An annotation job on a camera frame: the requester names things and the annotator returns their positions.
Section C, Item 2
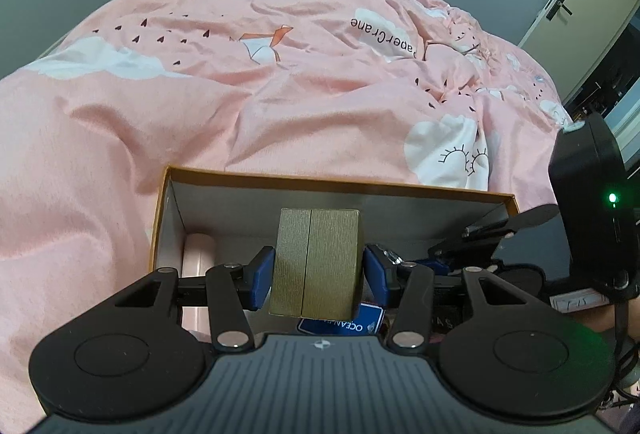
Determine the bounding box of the black door handle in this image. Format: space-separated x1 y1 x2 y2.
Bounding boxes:
546 0 574 21

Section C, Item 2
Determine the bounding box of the orange cardboard box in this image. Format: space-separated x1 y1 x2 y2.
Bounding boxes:
148 165 517 340

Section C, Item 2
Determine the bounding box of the black cable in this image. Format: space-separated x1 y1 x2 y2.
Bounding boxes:
607 271 640 410

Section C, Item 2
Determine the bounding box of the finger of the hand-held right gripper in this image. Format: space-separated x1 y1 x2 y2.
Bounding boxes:
416 235 502 274
462 203 561 241

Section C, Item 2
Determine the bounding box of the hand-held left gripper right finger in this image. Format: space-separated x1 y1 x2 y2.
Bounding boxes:
364 244 544 350

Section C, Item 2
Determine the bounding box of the pink selfie stick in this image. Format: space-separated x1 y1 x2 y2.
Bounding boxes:
181 234 217 340

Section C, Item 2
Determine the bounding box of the gold box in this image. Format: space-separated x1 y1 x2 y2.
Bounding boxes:
268 208 364 321

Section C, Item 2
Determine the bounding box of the pink printed blanket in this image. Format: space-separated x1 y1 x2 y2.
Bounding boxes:
0 0 576 415

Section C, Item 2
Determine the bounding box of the dark shelf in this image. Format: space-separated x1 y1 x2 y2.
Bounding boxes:
565 29 640 131

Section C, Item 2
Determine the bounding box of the blue card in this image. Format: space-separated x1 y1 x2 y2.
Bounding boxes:
297 301 385 338

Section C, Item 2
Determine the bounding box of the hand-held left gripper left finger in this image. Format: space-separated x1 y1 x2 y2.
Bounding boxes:
102 246 277 350

